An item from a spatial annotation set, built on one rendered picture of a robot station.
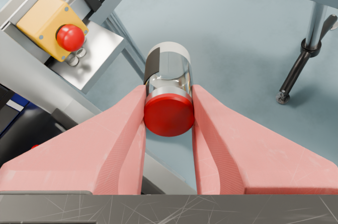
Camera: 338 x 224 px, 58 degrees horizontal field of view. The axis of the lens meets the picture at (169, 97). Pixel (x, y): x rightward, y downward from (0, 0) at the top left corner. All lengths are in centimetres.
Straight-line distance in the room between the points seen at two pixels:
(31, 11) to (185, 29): 127
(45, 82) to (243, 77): 111
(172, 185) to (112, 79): 128
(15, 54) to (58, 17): 8
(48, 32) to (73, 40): 4
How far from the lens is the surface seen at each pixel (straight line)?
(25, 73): 51
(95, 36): 64
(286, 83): 139
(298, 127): 140
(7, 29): 55
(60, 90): 56
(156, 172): 47
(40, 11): 51
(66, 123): 55
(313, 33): 133
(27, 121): 63
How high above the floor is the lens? 132
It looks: 60 degrees down
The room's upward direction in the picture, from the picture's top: 33 degrees counter-clockwise
